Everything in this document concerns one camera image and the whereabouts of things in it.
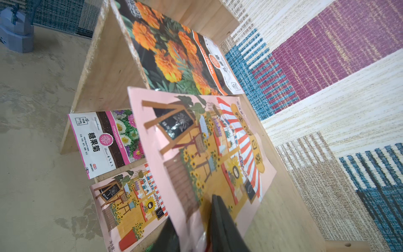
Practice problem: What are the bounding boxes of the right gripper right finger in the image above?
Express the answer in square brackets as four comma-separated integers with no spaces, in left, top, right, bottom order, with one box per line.
[209,194,250,252]

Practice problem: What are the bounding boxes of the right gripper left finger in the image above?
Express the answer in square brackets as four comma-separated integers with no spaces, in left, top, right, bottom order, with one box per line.
[150,218,180,252]

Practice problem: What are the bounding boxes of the pink flower shop seed bag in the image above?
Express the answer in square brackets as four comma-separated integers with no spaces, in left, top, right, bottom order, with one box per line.
[128,87,276,252]

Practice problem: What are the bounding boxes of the orange marigold seed bag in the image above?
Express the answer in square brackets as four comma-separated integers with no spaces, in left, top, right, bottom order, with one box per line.
[115,1,244,96]

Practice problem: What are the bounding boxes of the lower pink shop seed bag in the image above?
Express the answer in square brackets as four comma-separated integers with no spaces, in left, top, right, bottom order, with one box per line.
[90,163,169,252]

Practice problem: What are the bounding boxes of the purple flower seed bag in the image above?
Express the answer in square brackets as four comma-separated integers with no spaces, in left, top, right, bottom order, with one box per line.
[68,109,144,179]

